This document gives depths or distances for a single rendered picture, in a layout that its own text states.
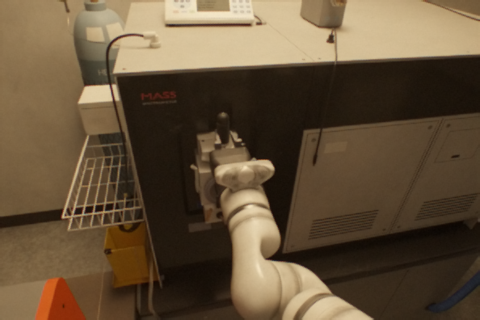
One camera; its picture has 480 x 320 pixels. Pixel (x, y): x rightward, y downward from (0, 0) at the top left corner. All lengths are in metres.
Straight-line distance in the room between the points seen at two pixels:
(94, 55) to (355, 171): 1.08
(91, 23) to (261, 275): 1.23
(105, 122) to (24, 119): 1.10
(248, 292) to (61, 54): 1.66
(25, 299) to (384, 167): 0.89
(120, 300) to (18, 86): 1.28
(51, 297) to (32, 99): 1.47
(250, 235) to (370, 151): 0.56
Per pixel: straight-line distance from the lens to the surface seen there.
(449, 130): 1.04
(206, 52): 0.71
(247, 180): 0.47
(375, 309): 1.53
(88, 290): 1.19
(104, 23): 1.43
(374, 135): 0.88
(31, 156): 2.22
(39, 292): 0.70
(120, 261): 1.01
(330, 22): 0.98
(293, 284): 0.40
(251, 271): 0.38
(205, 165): 0.67
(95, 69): 1.46
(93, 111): 1.01
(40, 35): 1.87
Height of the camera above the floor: 1.66
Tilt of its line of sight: 36 degrees down
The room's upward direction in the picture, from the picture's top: 2 degrees clockwise
